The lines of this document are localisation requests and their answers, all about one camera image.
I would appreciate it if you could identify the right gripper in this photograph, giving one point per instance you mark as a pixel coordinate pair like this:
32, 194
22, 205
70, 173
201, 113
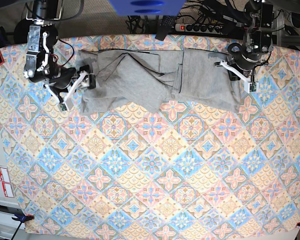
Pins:
64, 76

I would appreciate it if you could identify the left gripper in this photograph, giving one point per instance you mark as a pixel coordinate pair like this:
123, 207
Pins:
243, 63

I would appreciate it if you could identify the grey T-shirt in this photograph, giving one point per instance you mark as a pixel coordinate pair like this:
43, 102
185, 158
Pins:
150, 77

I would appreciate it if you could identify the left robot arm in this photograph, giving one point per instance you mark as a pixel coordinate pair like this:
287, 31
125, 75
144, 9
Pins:
257, 39

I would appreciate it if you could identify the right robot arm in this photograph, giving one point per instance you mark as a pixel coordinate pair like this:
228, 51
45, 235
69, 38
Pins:
41, 63

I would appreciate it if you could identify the black power strip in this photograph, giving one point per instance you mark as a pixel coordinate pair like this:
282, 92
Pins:
198, 28

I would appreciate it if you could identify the patterned tile tablecloth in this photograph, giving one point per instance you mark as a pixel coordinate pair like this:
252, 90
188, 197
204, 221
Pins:
187, 172

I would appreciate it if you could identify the red white labels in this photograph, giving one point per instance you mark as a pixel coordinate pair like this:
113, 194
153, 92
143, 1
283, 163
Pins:
6, 189

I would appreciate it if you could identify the blue clamp bottom left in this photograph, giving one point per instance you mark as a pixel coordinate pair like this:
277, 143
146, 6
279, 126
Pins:
22, 218

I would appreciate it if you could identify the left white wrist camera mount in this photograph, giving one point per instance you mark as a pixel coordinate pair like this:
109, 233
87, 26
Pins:
250, 85

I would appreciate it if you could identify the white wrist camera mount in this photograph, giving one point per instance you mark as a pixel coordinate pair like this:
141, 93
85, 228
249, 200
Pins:
63, 98
250, 85

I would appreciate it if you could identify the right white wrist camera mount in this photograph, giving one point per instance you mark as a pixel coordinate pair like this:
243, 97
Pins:
63, 98

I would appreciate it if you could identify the blue plastic mount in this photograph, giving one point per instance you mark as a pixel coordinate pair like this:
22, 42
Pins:
147, 7

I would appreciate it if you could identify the black remote-like bracket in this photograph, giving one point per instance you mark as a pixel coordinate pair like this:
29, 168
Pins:
165, 27

